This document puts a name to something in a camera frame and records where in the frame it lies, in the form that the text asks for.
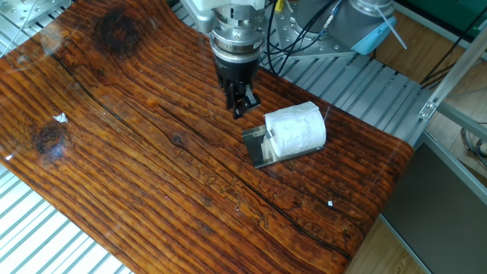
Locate silver corner bracket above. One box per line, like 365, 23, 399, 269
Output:
417, 99, 438, 122

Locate black cable bundle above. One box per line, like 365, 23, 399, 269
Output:
265, 0, 343, 76

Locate perforated silver metal plate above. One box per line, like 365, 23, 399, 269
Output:
0, 0, 72, 28

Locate horizontal aluminium frame beam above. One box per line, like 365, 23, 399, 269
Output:
436, 101, 487, 142

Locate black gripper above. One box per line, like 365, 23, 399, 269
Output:
212, 55, 263, 120

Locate aluminium frame post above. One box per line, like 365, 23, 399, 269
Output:
418, 32, 487, 121

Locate wood-grain table mat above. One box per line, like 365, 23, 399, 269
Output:
0, 0, 415, 274

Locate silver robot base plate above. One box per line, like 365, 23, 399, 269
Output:
273, 0, 358, 60

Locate white zip tie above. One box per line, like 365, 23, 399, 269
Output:
374, 5, 408, 50

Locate coiled grey cables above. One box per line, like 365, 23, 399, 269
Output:
460, 123, 487, 170

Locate flat metal plate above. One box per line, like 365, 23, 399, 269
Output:
241, 123, 326, 170

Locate white paper roll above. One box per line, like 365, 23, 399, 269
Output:
264, 100, 327, 158

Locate dark grey panel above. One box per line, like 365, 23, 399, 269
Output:
379, 131, 487, 274

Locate thin white cable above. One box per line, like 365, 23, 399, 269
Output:
0, 0, 41, 58

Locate black floor cables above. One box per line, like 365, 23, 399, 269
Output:
420, 14, 487, 91

